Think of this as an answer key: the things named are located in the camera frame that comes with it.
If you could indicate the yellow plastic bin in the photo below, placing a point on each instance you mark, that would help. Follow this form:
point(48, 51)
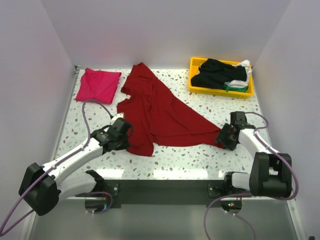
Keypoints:
point(194, 65)

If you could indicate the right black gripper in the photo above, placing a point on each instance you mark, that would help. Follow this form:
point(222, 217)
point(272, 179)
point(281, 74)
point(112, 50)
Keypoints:
point(220, 137)

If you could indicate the white t shirt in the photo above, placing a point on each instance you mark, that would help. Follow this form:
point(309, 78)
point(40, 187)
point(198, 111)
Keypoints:
point(240, 76)

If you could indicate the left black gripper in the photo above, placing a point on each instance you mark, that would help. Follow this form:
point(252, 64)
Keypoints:
point(123, 145)

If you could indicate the aluminium frame rail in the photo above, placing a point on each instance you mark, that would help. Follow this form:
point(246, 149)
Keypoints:
point(65, 114)

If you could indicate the folded pink t shirt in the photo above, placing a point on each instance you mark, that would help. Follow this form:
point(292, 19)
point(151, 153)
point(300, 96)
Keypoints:
point(98, 85)

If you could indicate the black t shirt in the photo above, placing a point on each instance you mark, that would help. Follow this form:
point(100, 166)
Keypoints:
point(212, 74)

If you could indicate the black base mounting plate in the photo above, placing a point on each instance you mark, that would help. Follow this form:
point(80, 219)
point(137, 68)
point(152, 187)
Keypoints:
point(162, 192)

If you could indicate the green t shirt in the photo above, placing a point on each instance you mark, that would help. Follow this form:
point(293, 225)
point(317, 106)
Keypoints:
point(235, 89)

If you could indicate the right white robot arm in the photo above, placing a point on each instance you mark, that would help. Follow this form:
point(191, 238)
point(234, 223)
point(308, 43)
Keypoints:
point(271, 172)

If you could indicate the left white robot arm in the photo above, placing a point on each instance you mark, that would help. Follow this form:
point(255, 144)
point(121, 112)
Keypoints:
point(44, 186)

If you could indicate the dark red t shirt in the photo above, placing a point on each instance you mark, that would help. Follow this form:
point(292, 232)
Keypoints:
point(158, 117)

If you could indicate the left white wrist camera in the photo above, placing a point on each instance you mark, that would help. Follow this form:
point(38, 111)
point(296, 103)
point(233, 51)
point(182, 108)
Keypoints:
point(117, 116)

